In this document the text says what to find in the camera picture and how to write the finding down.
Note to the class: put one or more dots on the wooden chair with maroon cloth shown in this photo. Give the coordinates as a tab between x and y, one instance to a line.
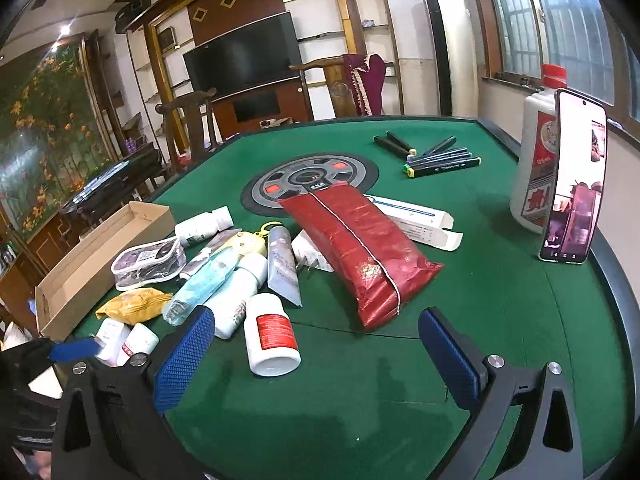
334	75

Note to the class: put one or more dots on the silver floral hand cream tube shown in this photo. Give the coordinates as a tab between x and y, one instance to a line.
206	252

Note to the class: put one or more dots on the yellow snack packet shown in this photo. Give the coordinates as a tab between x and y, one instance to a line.
135	306

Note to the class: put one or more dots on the clear pink cosmetic pouch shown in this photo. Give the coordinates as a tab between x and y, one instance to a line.
147	264

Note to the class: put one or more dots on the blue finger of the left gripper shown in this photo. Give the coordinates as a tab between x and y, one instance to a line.
72	351

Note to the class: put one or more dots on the red foil pouch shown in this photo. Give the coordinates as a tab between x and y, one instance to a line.
376	261

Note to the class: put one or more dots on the silver pink cream tube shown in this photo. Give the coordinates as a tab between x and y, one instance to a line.
282	275

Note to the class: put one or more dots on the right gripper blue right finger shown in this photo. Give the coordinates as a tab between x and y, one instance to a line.
457	358

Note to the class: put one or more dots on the white liquor bottle red cap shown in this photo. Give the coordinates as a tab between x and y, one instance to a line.
531	196

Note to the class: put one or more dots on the black marker dark cap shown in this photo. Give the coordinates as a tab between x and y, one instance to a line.
449	153

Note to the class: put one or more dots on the light blue tissue pack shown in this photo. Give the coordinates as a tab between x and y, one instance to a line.
201	286

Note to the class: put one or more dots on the black flat television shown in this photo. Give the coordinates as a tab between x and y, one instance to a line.
245	57

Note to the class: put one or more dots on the small white jar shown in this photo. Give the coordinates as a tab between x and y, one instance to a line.
139	340

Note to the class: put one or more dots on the white bottle red label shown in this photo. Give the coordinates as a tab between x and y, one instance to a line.
271	346

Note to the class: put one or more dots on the round grey table centre panel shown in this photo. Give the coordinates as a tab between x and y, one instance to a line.
303	174

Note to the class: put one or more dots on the brown cardboard box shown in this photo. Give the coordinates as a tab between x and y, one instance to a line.
76	284

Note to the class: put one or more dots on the white blue toothpaste box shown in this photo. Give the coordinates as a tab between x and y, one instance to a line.
427	226

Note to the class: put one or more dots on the smartphone standing upright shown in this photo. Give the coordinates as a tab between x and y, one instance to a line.
579	178

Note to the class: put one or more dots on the white tower air conditioner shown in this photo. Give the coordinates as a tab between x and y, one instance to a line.
455	57

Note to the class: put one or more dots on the wooden chair left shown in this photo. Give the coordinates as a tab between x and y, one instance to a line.
190	104

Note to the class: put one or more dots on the yellow keychain case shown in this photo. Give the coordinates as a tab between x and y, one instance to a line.
245	243

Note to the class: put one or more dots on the white plastic bottle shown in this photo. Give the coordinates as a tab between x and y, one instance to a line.
228	303

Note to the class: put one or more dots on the white bottle green label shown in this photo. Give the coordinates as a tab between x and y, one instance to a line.
203	226

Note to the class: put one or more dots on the blue pen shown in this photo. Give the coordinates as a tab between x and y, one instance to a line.
440	147

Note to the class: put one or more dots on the black marker beige cap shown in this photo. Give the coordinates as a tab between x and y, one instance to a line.
401	143

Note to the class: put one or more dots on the black marker grey cap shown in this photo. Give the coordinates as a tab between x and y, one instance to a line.
391	147

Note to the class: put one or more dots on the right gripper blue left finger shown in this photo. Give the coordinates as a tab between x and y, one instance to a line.
177	357

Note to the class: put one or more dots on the black marker green cap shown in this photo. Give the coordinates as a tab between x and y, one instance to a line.
432	161

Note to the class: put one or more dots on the white power adapter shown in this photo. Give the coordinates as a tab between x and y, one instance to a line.
307	254

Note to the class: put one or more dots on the maroon cloth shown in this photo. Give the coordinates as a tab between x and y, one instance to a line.
366	75

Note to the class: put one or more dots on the black marker yellow cap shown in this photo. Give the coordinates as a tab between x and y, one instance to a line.
442	167

